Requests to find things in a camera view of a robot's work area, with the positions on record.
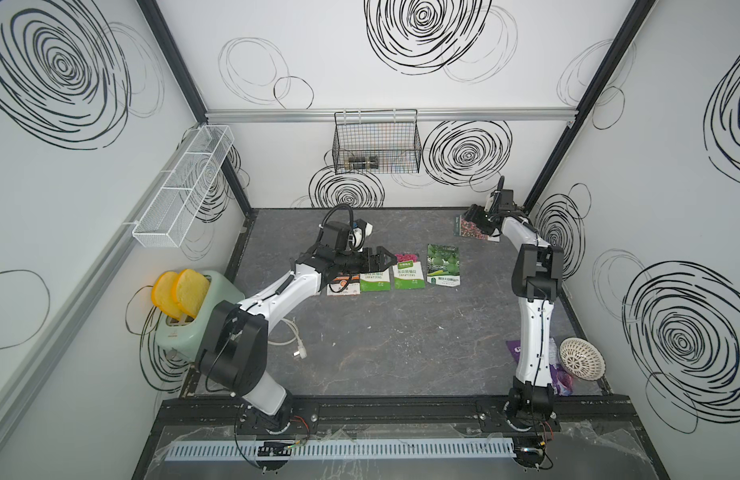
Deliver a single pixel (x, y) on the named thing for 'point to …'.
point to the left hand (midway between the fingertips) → (386, 261)
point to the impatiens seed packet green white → (375, 281)
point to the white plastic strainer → (581, 359)
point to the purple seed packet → (561, 382)
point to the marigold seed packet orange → (345, 285)
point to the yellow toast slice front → (190, 290)
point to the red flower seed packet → (464, 228)
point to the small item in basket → (362, 162)
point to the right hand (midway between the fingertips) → (480, 214)
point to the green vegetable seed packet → (443, 265)
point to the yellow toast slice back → (163, 293)
